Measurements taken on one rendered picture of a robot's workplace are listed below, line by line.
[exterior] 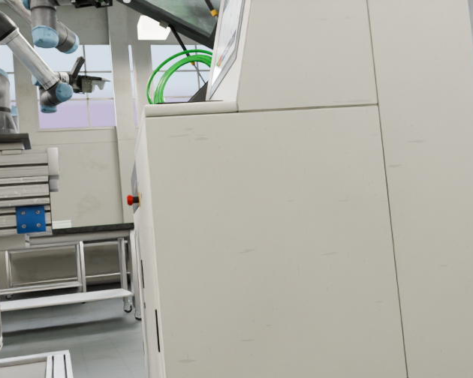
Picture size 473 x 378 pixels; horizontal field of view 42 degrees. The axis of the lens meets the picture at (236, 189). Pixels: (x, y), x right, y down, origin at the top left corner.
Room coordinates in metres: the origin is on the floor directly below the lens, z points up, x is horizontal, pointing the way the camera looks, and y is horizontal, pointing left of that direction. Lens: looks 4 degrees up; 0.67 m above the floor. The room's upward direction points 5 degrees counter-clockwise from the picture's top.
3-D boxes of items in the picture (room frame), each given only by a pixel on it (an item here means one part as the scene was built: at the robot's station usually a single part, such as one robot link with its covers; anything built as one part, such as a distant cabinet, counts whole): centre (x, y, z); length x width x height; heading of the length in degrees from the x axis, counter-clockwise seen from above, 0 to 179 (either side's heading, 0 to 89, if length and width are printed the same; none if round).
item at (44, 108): (2.76, 0.80, 1.33); 0.11 x 0.08 x 0.11; 42
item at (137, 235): (2.45, 0.40, 0.44); 0.65 x 0.02 x 0.68; 11
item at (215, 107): (1.78, 0.16, 0.96); 0.70 x 0.22 x 0.03; 11
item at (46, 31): (1.86, 0.53, 1.34); 0.11 x 0.08 x 0.11; 171
